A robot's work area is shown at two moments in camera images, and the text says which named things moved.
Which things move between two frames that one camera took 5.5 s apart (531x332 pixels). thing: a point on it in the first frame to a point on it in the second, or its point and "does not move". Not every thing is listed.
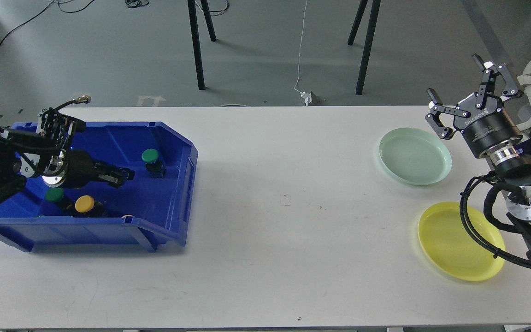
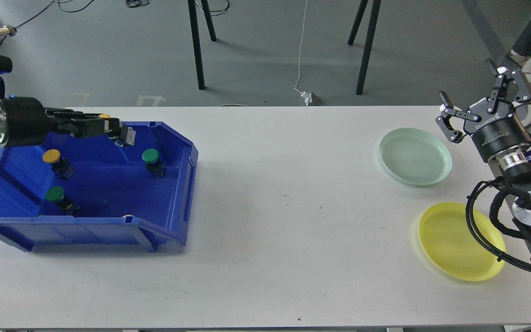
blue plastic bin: [152, 210] does not move
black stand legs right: [375, 7] does not move
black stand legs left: [192, 10] does not move
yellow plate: [445, 241] does not move
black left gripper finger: [115, 179] to [121, 135]
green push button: [155, 168] does not move
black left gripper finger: [112, 174] to [83, 121]
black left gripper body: [71, 168] to [29, 121]
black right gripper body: [489, 130] does not move
